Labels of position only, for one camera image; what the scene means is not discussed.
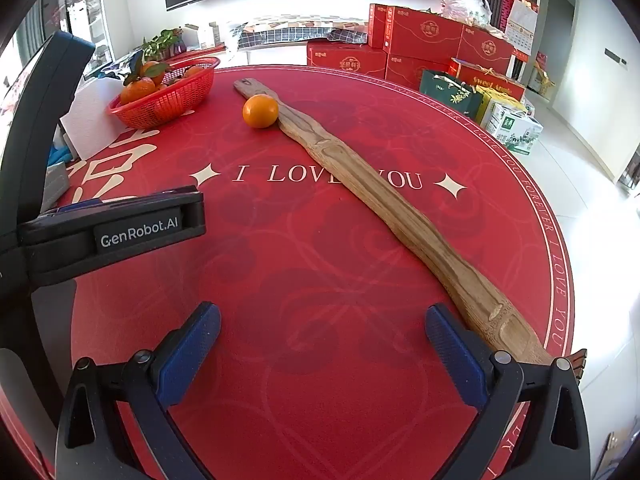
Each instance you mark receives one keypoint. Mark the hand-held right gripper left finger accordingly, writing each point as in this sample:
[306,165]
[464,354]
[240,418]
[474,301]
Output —
[192,342]

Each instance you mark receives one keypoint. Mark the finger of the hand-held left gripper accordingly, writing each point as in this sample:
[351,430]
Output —
[80,205]

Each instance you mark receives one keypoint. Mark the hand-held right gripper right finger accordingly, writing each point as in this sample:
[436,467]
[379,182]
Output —
[450,345]

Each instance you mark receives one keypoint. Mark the large orange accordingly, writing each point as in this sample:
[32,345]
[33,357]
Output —
[260,111]

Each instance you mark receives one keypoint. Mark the blue gloves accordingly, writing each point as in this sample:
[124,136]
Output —
[59,153]

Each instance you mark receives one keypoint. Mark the white paper towel roll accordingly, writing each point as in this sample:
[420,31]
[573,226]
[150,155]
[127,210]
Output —
[95,115]

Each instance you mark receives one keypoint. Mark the red plastic basket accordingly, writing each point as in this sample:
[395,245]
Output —
[160,105]

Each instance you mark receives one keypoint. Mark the pile of leafy tangerines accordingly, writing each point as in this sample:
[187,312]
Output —
[140,90]

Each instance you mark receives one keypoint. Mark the red printed round mat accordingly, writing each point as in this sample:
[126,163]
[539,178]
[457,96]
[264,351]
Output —
[310,260]

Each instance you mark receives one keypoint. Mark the long wooden stick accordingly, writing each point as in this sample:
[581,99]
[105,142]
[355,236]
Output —
[400,210]

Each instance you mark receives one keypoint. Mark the green potted plant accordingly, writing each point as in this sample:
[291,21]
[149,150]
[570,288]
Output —
[162,42]

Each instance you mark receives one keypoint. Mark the small white cartons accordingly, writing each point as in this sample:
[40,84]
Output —
[205,36]

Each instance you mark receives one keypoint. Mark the white and green carton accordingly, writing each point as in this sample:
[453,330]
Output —
[515,129]

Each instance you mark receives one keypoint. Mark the green gift bag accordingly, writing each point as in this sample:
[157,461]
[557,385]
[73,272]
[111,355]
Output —
[447,92]

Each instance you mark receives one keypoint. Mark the checked blanket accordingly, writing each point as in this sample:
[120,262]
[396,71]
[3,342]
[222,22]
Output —
[300,31]

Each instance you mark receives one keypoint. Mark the clear plastic gift bag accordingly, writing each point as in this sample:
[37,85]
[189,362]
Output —
[462,4]

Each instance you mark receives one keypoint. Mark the wall calendar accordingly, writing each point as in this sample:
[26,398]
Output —
[522,25]

